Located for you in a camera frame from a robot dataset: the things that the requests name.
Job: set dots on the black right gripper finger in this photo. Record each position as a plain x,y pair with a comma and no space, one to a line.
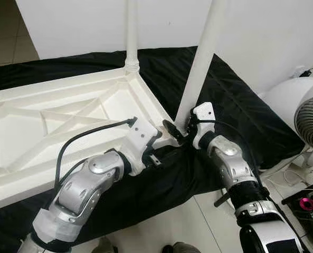
172,127

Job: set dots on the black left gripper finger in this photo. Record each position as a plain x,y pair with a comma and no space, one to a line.
157,135

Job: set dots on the white plastic table leg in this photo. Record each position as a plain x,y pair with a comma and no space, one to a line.
201,58
131,26

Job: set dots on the white plastic table top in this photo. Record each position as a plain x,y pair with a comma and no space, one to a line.
40,121

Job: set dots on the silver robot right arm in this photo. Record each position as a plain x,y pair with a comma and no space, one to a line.
235,163

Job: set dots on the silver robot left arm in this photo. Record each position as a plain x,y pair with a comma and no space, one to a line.
82,195

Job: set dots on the black quilted cloth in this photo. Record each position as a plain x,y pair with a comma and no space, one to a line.
240,105

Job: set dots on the dark metal bar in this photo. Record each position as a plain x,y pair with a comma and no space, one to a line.
225,199

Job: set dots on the grey robot left leg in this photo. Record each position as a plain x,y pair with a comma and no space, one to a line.
104,247

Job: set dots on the white round fan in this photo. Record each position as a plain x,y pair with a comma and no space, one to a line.
299,100

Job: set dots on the black rack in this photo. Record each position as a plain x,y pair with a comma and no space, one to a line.
299,200

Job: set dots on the magenta hair dryer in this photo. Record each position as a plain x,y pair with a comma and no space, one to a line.
306,203

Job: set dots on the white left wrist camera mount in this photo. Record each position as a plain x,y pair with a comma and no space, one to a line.
143,137

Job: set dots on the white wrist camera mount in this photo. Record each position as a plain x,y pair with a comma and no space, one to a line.
143,137
202,113

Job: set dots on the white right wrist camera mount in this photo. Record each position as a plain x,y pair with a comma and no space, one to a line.
202,113

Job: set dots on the white wall socket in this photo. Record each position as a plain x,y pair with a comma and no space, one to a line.
301,70

